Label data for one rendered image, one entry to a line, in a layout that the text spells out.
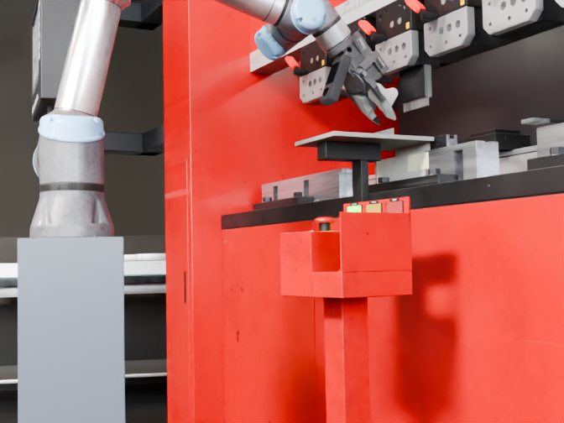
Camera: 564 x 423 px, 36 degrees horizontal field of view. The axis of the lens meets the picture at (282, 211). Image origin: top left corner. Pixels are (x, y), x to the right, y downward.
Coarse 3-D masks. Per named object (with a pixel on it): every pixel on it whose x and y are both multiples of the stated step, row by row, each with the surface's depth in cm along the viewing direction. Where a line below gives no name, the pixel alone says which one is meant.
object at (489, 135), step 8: (496, 128) 207; (472, 136) 214; (480, 136) 210; (488, 136) 207; (496, 136) 205; (504, 136) 206; (512, 136) 207; (520, 136) 208; (528, 136) 209; (504, 144) 206; (512, 144) 207; (520, 144) 208; (528, 144) 209
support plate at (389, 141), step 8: (320, 136) 187; (328, 136) 184; (336, 136) 183; (344, 136) 183; (352, 136) 184; (360, 136) 185; (368, 136) 186; (376, 136) 187; (384, 136) 188; (392, 136) 189; (400, 136) 190; (408, 136) 191; (416, 136) 192; (424, 136) 193; (296, 144) 197; (304, 144) 195; (312, 144) 196; (384, 144) 198; (392, 144) 198; (400, 144) 199; (408, 144) 199; (416, 144) 199
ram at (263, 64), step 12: (336, 0) 229; (372, 0) 213; (384, 0) 208; (360, 12) 218; (372, 12) 213; (252, 24) 277; (264, 24) 269; (252, 36) 277; (312, 36) 241; (252, 48) 277; (264, 60) 269; (276, 60) 263; (252, 72) 279; (264, 72) 279
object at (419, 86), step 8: (408, 72) 204; (416, 72) 201; (424, 72) 199; (400, 80) 207; (408, 80) 204; (416, 80) 201; (424, 80) 199; (400, 88) 207; (408, 88) 204; (416, 88) 201; (424, 88) 199; (400, 96) 207; (408, 96) 204; (416, 96) 201; (424, 96) 199; (408, 104) 206; (416, 104) 203; (424, 104) 200
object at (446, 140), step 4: (440, 136) 192; (444, 136) 191; (448, 136) 191; (452, 136) 192; (456, 136) 192; (436, 140) 193; (440, 140) 192; (444, 140) 191; (448, 140) 190; (452, 140) 191; (456, 140) 191; (432, 144) 195; (436, 144) 193; (440, 144) 192; (444, 144) 191; (448, 144) 190; (452, 144) 191; (432, 148) 195; (436, 148) 193
